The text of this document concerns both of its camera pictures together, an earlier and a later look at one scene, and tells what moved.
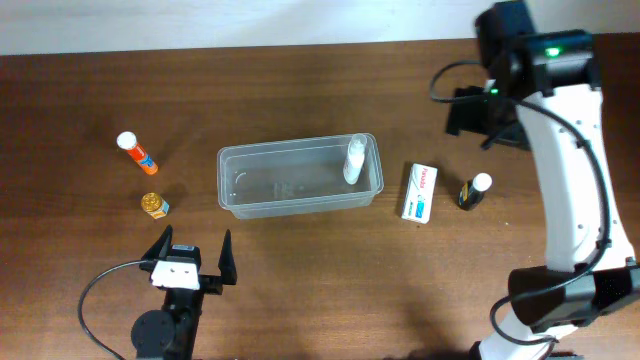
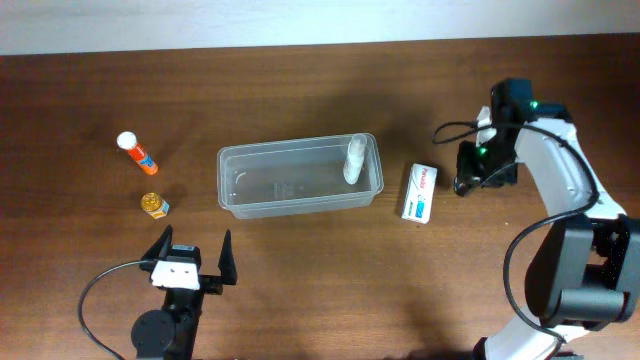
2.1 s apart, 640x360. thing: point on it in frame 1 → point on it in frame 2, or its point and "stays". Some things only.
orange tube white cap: [127, 141] stays
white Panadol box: [420, 194] stays
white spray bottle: [354, 158] stays
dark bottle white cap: [472, 191] → [459, 186]
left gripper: [210, 282] stays
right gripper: [463, 116] → [470, 167]
